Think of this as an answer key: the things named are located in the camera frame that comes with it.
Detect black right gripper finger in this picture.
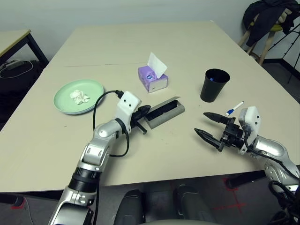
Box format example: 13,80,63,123
202,112,232,125
194,127,222,152

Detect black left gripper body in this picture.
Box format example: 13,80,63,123
130,110,148,136

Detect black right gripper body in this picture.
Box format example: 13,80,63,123
217,117,247,153

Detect black sunglasses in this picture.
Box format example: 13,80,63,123
151,104,178,119

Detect grey glasses case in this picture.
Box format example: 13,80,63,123
145,96,186,130

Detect light green plastic plate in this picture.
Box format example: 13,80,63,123
53,79,105,115

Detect white marker with blue band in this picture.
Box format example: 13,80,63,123
225,101,244,116

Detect black plastic cup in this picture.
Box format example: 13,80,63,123
200,68,231,103

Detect purple tissue pack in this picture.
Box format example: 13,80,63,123
137,65,169,94

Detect flat white tissue sheet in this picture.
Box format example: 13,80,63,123
147,52,168,80

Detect dark robot right leg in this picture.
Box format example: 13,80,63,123
173,185,218,225

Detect dark robot leg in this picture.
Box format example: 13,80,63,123
114,189,146,225
173,185,218,225

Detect wooden stool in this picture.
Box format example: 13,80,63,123
238,28,277,66

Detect dark robot left leg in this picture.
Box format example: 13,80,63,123
114,189,146,225

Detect black tripod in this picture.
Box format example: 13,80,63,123
267,25,300,84

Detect yellow stool cushion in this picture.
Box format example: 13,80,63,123
249,21,284,32

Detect black jacket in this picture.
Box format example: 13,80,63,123
242,0,300,47

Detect beige fabric item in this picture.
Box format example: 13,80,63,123
276,10,290,24

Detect grey power strip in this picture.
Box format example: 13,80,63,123
6,60,24,70

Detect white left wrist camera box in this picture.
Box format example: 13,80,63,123
116,90,143,131

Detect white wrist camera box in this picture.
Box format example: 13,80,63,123
116,90,143,131
238,106,260,154

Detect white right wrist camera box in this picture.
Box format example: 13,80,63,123
238,106,260,154

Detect black cable bundle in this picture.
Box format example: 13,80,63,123
268,180,300,225

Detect white looped floor cable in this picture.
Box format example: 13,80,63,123
0,60,33,79

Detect wooden side table black frame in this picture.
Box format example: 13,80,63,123
0,29,49,68

